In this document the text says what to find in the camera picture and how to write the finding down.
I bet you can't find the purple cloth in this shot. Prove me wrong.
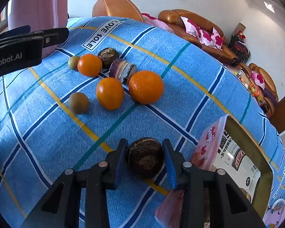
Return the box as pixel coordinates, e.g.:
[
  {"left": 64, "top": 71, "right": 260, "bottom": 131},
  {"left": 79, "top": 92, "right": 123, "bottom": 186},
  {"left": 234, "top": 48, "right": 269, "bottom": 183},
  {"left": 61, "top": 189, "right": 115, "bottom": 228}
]
[{"left": 261, "top": 88, "right": 276, "bottom": 105}]

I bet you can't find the wooden coffee table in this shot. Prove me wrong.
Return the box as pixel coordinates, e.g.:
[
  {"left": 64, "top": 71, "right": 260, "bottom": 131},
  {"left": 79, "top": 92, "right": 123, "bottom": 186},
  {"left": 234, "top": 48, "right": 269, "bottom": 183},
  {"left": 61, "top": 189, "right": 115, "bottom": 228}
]
[{"left": 231, "top": 68, "right": 265, "bottom": 105}]

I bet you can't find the medium orange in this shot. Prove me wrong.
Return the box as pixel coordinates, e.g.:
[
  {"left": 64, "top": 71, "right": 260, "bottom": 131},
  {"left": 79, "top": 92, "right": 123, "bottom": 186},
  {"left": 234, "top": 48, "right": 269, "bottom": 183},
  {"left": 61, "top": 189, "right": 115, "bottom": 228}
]
[
  {"left": 96, "top": 77, "right": 124, "bottom": 111},
  {"left": 77, "top": 54, "right": 103, "bottom": 77}
]

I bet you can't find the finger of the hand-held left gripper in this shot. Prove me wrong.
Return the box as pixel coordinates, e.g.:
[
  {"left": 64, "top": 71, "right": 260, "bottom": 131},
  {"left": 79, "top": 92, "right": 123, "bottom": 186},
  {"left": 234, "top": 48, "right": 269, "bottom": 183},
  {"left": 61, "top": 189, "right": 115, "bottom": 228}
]
[
  {"left": 30, "top": 27, "right": 69, "bottom": 50},
  {"left": 0, "top": 26, "right": 31, "bottom": 44}
]

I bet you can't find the small green-brown round fruit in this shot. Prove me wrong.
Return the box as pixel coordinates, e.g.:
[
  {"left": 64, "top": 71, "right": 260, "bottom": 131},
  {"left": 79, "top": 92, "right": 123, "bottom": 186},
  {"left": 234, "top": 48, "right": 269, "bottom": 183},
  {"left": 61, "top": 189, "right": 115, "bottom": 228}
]
[
  {"left": 68, "top": 55, "right": 81, "bottom": 71},
  {"left": 68, "top": 92, "right": 90, "bottom": 115}
]

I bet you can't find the square ceiling panel light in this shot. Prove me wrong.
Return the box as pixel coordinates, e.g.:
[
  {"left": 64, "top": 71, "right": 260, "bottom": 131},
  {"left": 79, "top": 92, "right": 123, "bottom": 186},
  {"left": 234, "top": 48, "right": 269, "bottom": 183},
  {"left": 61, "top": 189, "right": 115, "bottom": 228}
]
[{"left": 264, "top": 2, "right": 276, "bottom": 13}]

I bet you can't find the brown leather sofa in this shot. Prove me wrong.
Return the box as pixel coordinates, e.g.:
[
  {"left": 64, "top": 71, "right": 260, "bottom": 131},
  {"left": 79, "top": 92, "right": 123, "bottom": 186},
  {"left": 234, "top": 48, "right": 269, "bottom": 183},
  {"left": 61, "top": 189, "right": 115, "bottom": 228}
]
[{"left": 158, "top": 9, "right": 239, "bottom": 64}]

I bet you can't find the pink cardboard box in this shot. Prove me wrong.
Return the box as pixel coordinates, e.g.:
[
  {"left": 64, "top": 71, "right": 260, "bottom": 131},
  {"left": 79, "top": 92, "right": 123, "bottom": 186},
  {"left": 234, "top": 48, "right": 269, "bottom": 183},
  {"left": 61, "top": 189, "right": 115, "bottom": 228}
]
[{"left": 154, "top": 114, "right": 275, "bottom": 228}]

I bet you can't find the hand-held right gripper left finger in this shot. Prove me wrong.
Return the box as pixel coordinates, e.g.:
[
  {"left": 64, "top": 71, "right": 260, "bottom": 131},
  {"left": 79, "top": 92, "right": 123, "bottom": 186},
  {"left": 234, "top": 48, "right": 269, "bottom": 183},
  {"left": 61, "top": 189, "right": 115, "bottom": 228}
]
[{"left": 21, "top": 138, "right": 129, "bottom": 228}]

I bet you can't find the stack of black red chairs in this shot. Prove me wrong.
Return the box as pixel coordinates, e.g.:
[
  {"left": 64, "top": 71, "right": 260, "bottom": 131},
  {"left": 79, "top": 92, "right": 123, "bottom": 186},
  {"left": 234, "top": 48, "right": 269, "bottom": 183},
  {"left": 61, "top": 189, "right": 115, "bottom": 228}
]
[{"left": 228, "top": 32, "right": 251, "bottom": 63}]

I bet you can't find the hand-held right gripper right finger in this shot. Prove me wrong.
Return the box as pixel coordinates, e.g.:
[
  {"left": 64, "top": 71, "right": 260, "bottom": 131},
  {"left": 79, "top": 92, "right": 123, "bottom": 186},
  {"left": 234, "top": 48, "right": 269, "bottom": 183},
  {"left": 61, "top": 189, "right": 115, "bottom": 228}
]
[{"left": 162, "top": 138, "right": 266, "bottom": 228}]

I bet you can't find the dark brown passion fruit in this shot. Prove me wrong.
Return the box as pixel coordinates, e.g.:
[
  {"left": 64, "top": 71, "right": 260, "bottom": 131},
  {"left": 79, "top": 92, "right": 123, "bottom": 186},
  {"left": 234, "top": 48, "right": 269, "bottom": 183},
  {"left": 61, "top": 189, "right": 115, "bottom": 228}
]
[{"left": 126, "top": 137, "right": 165, "bottom": 179}]

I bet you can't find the pink plastic chair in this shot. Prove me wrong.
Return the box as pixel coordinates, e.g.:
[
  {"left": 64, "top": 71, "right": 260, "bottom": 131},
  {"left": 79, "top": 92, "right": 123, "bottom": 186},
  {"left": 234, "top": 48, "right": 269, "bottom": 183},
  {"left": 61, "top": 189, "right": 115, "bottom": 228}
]
[{"left": 8, "top": 0, "right": 69, "bottom": 60}]

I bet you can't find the pink floral pillow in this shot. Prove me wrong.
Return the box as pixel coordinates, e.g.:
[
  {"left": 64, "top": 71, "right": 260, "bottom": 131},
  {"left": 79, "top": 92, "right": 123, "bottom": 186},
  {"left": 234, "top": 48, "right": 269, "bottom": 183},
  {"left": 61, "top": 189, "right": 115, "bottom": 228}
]
[
  {"left": 180, "top": 17, "right": 200, "bottom": 37},
  {"left": 197, "top": 27, "right": 214, "bottom": 45},
  {"left": 211, "top": 27, "right": 226, "bottom": 50},
  {"left": 251, "top": 71, "right": 266, "bottom": 89}
]

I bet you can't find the fruit plate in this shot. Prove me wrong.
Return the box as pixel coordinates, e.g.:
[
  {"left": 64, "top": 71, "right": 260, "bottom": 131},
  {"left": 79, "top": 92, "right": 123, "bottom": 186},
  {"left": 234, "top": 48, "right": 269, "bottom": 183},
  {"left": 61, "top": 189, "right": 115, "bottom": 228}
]
[{"left": 248, "top": 81, "right": 262, "bottom": 100}]

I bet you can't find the shiny dark passion fruit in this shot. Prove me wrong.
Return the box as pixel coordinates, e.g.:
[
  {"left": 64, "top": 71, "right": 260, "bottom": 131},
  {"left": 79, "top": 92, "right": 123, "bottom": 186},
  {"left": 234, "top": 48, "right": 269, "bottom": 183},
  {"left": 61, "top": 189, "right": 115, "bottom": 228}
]
[{"left": 97, "top": 48, "right": 120, "bottom": 69}]

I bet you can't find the brown leather armchair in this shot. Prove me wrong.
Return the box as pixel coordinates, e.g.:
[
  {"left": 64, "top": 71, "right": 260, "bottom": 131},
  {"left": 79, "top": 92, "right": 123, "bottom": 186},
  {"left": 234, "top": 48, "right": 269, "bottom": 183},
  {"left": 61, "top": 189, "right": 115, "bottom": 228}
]
[
  {"left": 92, "top": 0, "right": 144, "bottom": 23},
  {"left": 248, "top": 63, "right": 279, "bottom": 118}
]

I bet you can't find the large orange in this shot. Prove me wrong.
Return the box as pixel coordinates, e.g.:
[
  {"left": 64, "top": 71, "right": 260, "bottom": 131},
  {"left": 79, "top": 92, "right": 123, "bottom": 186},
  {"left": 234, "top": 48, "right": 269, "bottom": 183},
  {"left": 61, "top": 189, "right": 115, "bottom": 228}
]
[{"left": 129, "top": 70, "right": 164, "bottom": 105}]

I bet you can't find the blue plaid blanket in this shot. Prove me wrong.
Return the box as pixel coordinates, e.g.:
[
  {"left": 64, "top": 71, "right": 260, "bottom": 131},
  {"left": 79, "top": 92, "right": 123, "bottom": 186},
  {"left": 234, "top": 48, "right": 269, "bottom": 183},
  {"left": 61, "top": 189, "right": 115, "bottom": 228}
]
[{"left": 0, "top": 16, "right": 285, "bottom": 228}]

